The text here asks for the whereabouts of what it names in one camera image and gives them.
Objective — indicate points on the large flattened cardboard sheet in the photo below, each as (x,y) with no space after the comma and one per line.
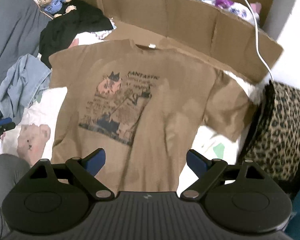
(185,22)

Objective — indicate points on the teddy bear in blue shirt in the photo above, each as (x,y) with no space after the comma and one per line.
(52,2)

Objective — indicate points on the leopard print folded garment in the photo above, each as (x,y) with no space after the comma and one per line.
(280,130)

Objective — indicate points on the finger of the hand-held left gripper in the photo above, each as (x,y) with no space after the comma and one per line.
(3,123)

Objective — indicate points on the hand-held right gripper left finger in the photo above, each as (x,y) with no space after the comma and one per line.
(96,162)

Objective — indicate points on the light blue denim garment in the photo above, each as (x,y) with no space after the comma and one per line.
(22,85)

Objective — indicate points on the colourful printed cloth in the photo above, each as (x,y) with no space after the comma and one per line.
(102,33)

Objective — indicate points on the black garment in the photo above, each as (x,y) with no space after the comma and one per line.
(72,27)

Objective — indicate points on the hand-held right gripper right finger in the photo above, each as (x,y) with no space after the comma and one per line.
(196,163)

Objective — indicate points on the grey pillow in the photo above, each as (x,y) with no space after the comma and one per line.
(12,42)

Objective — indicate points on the white and blue refill pouch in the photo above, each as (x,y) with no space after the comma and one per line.
(238,10)

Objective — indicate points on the white printed bedsheet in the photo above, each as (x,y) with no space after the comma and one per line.
(35,140)

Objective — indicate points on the person's leg in grey trousers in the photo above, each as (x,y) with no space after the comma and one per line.
(7,180)

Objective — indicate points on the pink carton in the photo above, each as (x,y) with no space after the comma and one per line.
(255,8)

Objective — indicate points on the brown printed t-shirt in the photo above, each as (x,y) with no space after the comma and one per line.
(165,105)

